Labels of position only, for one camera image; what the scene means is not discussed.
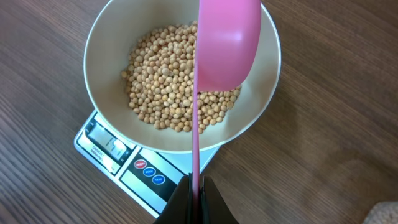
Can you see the soybeans pile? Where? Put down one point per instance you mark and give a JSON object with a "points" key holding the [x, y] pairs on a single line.
{"points": [[160, 77]]}

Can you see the white bowl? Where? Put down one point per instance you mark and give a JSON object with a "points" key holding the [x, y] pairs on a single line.
{"points": [[117, 28]]}

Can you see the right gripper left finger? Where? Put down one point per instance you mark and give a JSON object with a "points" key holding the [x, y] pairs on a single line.
{"points": [[178, 209]]}

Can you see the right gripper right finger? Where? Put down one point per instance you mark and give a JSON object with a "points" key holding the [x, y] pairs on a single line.
{"points": [[214, 209]]}

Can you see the white digital kitchen scale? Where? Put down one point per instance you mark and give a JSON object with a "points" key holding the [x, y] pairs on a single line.
{"points": [[149, 177]]}

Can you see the pink plastic measuring scoop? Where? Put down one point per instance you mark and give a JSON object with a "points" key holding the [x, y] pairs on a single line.
{"points": [[228, 34]]}

